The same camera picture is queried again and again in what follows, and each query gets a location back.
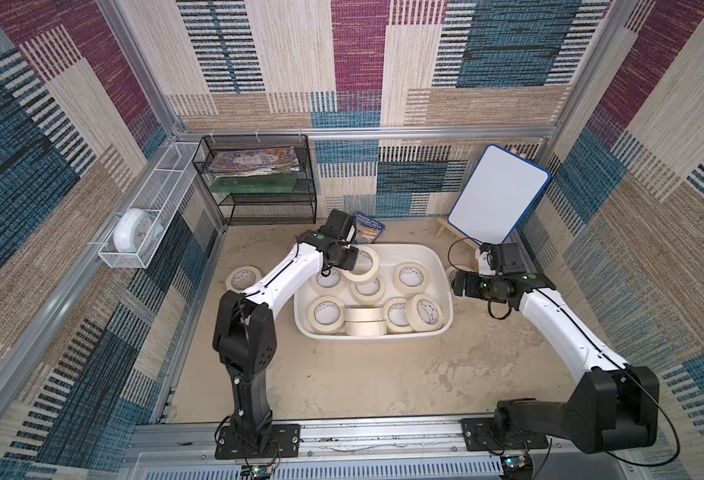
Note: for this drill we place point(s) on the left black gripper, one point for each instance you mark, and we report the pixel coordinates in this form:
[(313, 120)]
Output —
[(349, 264)]

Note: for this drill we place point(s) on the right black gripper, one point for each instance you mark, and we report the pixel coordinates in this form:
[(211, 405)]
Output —
[(463, 284)]

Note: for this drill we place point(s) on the masking tape roll six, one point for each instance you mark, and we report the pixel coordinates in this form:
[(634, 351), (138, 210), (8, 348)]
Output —
[(329, 282)]

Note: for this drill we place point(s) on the masking tape roll ten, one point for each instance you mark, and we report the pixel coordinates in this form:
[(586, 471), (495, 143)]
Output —
[(424, 313)]

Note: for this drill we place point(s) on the masking tape roll five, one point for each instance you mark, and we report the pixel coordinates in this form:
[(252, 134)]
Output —
[(327, 315)]

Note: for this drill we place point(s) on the masking tape roll three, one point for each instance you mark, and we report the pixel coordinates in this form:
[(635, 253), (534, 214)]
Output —
[(411, 278)]

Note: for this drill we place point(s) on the masking tape roll seven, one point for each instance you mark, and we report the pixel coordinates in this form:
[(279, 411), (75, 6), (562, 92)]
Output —
[(363, 314)]

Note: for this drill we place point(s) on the masking tape roll eight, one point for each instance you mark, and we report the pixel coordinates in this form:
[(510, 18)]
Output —
[(369, 329)]

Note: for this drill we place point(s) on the masking tape roll nine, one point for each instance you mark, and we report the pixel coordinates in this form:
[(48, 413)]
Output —
[(395, 316)]

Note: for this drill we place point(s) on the masking tape roll one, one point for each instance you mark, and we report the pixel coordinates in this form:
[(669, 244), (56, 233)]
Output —
[(242, 278)]

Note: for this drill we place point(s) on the masking tape roll two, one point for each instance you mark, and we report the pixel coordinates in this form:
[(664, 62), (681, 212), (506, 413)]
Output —
[(366, 266)]

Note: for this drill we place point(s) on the masking tape roll four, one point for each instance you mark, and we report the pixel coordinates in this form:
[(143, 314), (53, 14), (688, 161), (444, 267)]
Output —
[(370, 293)]

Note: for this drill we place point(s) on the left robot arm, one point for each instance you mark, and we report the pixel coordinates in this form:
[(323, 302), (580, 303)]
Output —
[(245, 334)]

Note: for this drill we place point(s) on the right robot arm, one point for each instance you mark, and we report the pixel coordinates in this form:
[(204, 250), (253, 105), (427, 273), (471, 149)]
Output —
[(614, 405)]

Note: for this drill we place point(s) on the white plastic storage box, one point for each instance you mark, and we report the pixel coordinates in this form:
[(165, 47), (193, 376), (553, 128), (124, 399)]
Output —
[(397, 291)]

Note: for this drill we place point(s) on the colourful puzzle box on shelf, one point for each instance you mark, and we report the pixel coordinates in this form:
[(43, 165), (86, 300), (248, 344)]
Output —
[(254, 162)]

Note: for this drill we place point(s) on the blue treehouse book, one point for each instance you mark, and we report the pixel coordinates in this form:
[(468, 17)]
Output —
[(367, 229)]

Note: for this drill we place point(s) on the wooden easel stand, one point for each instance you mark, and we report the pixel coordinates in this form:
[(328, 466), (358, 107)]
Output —
[(444, 227)]

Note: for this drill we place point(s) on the green board on shelf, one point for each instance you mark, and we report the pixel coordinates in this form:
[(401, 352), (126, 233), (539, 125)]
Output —
[(273, 183)]

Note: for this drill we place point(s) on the blue framed whiteboard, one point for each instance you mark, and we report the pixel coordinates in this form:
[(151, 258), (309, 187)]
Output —
[(501, 189)]

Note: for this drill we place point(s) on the white round alarm clock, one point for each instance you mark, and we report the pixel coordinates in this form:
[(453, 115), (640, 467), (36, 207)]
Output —
[(136, 228)]

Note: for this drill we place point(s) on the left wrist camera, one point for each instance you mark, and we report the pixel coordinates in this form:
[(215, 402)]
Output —
[(340, 225)]

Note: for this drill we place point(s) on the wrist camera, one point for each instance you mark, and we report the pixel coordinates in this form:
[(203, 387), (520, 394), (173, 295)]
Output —
[(506, 259), (340, 225)]

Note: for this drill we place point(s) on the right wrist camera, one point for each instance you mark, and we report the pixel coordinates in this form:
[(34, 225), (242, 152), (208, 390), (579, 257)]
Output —
[(506, 259)]

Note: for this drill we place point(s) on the black wire shelf rack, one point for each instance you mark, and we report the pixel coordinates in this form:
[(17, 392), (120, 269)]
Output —
[(298, 207)]

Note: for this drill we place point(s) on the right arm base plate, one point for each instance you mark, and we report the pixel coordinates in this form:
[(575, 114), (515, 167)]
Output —
[(485, 434)]

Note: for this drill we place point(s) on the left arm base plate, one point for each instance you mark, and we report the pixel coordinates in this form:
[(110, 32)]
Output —
[(279, 441)]

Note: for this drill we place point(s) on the white wire wall basket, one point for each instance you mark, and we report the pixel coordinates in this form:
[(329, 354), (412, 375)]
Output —
[(161, 195)]

